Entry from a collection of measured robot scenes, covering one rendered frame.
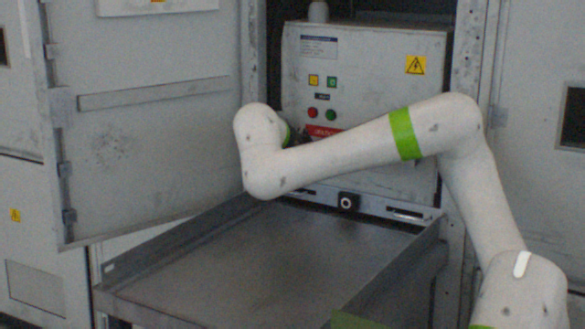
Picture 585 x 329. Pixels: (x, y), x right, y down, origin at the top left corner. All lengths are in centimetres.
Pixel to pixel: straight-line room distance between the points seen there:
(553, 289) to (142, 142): 115
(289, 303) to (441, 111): 53
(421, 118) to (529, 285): 42
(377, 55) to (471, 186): 52
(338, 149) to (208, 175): 69
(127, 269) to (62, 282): 125
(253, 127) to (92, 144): 50
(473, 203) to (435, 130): 19
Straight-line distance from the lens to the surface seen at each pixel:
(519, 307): 124
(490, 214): 152
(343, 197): 201
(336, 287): 165
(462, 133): 148
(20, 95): 280
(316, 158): 151
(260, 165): 154
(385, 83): 191
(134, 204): 200
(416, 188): 195
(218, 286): 165
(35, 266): 305
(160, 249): 179
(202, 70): 201
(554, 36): 170
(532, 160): 177
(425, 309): 192
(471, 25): 177
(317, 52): 199
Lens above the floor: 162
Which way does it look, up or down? 18 degrees down
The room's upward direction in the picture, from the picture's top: straight up
